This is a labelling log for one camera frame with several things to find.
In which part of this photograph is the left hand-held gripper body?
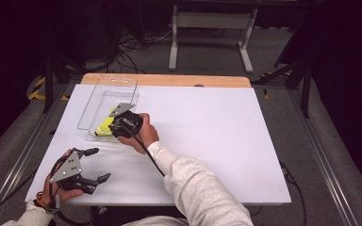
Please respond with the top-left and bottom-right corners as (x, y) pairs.
(49, 148), (98, 195)

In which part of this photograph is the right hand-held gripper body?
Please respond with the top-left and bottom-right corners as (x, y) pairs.
(107, 102), (144, 139)

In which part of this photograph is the clear plastic container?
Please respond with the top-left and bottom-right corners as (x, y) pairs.
(76, 75), (140, 142)

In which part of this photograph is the person's right hand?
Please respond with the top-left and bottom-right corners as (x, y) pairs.
(117, 112), (160, 155)

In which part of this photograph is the person's left hand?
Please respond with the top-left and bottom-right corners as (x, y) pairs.
(41, 173), (85, 205)

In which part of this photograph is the person's torso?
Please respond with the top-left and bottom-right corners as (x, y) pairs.
(119, 216), (191, 226)

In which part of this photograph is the yellow black floor tape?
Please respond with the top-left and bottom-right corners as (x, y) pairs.
(27, 76), (71, 102)

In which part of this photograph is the black tripod stand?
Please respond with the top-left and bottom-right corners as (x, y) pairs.
(251, 59), (313, 119)
(41, 53), (89, 114)

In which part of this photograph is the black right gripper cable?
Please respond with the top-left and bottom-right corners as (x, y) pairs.
(117, 121), (167, 178)

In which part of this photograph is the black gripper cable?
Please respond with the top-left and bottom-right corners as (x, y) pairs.
(117, 121), (167, 178)
(45, 155), (92, 226)

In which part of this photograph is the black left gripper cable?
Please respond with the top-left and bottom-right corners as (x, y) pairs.
(45, 155), (92, 226)

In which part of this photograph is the grey metal rail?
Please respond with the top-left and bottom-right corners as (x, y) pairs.
(287, 89), (362, 226)
(0, 84), (76, 226)

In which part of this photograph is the tangle of black floor cables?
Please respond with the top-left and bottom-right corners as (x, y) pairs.
(107, 27), (227, 75)

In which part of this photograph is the white metal table frame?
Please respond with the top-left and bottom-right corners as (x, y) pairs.
(168, 5), (258, 73)

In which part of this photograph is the black floor cable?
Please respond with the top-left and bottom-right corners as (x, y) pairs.
(279, 161), (309, 226)

